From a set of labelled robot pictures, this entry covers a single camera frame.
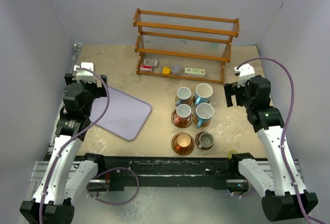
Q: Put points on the yellow grey tape measure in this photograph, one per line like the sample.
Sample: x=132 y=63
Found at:
x=166 y=70

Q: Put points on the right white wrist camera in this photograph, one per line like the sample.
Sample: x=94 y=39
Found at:
x=244 y=73

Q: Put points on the blue mug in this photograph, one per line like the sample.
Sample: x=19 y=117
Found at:
x=203 y=93
x=204 y=113

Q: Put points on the grey cup with blue handle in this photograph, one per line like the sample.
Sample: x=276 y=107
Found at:
x=184 y=93

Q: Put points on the black base bar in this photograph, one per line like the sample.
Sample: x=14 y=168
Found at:
x=215 y=173

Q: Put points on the copper cup with red handle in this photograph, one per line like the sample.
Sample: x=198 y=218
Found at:
x=182 y=143

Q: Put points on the red and white staple box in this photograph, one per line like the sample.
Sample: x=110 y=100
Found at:
x=145 y=68

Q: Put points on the clear tub of rubber bands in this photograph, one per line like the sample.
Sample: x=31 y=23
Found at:
x=176 y=69

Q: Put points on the wooden three-tier shelf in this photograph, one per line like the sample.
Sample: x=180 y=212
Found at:
x=184 y=36

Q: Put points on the light wooden coaster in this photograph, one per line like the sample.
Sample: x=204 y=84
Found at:
x=179 y=101
x=206 y=124

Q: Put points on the small grey-green cup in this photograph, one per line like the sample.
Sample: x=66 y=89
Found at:
x=206 y=140

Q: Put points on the lavender plastic tray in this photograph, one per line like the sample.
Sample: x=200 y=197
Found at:
x=125 y=115

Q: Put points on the white green box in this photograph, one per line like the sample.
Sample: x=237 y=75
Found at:
x=195 y=72

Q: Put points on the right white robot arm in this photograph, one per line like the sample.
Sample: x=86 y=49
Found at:
x=270 y=144

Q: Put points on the brown ringed wooden saucer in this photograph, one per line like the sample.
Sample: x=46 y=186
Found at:
x=180 y=124

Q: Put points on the aluminium front frame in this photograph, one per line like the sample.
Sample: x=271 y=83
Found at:
x=283 y=194

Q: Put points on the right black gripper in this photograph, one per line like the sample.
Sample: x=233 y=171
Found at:
x=232 y=89

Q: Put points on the grey cup with orange handle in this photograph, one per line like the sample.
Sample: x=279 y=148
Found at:
x=183 y=112

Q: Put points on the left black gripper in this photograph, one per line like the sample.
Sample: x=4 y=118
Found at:
x=99 y=91

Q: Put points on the yellow tape roll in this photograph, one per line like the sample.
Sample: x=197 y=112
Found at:
x=231 y=153

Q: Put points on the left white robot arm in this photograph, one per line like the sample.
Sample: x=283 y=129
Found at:
x=64 y=144

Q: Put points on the dark walnut coaster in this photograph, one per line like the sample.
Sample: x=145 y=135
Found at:
x=197 y=137
x=193 y=100

